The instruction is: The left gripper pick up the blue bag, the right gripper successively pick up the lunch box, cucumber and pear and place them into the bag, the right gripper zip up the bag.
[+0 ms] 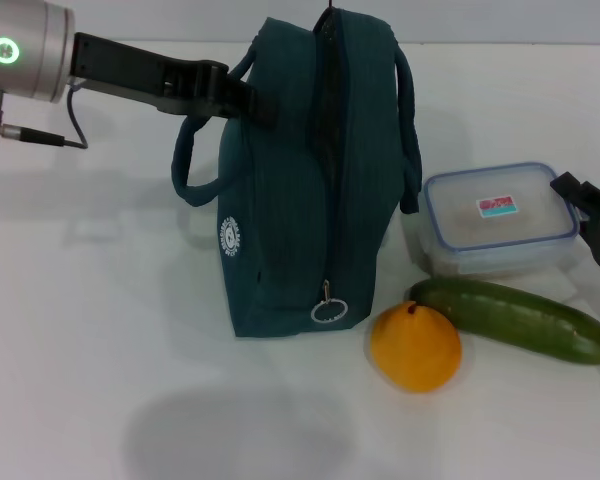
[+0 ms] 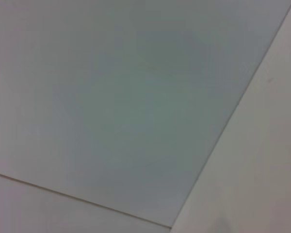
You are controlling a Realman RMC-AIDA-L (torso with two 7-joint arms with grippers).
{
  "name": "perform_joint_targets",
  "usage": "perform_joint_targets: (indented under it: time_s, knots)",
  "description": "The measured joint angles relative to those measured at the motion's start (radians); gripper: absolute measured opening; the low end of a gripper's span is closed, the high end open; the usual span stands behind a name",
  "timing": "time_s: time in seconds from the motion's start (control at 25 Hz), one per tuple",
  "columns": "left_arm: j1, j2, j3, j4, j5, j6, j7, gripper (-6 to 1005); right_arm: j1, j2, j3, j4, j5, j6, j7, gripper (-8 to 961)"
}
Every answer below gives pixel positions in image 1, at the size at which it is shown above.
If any green cucumber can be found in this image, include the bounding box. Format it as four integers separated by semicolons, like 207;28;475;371
409;277;600;366

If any orange citrus fruit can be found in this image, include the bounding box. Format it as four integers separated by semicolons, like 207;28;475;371
369;299;464;395

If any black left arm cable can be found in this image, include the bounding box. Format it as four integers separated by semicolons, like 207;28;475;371
0;84;90;151

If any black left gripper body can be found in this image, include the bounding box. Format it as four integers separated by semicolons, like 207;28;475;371
69;32;231;121

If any dark teal insulated lunch bag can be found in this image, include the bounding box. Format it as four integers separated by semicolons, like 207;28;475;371
171;7;424;341

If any clear blue-rimmed food container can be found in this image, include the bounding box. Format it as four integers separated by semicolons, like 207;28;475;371
399;160;581;279

